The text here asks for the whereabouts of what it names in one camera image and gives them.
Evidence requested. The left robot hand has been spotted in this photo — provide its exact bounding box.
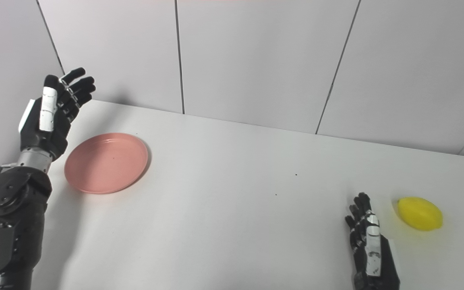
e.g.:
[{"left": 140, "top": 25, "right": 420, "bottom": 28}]
[{"left": 18, "top": 67, "right": 96, "bottom": 161}]

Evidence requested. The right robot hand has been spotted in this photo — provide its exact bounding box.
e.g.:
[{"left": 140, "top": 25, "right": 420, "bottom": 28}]
[{"left": 345, "top": 192, "right": 401, "bottom": 290}]

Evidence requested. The yellow lemon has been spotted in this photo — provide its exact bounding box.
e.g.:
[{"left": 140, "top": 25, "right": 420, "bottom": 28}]
[{"left": 397, "top": 197, "right": 444, "bottom": 232}]

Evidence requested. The pink round plate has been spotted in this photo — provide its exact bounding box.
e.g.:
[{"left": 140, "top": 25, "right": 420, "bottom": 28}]
[{"left": 64, "top": 133, "right": 149, "bottom": 195}]

